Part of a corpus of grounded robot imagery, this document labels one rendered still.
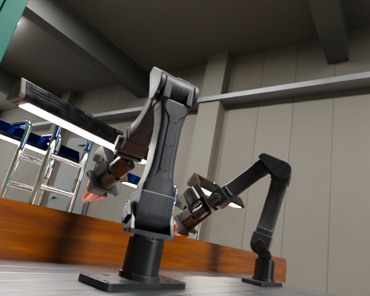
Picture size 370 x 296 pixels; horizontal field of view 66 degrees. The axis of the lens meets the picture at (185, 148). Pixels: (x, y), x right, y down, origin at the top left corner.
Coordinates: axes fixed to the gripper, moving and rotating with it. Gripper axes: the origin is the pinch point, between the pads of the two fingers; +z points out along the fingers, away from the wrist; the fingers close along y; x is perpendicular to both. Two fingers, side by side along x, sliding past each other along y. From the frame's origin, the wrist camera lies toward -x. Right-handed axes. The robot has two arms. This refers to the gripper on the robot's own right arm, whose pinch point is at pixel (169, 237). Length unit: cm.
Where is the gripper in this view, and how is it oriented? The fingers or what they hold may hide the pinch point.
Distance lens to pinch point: 118.3
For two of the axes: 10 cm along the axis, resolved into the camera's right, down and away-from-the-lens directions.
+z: -7.3, 6.4, 2.5
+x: 3.9, 6.8, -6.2
